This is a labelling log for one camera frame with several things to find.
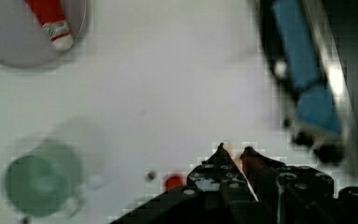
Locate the pink oval plate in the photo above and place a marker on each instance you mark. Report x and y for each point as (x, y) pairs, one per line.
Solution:
(23, 43)

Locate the green translucent mug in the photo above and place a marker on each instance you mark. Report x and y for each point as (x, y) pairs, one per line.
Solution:
(46, 180)

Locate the red ketchup bottle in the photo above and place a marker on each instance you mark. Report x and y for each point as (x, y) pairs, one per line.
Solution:
(52, 20)

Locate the small red toy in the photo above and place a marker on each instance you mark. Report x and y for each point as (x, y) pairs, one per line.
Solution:
(173, 181)

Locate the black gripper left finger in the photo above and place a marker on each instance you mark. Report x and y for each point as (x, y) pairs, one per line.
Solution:
(221, 182)

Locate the black toaster oven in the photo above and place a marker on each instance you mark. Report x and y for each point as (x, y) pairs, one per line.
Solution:
(311, 48)

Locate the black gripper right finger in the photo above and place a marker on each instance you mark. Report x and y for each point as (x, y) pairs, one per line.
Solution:
(292, 194)

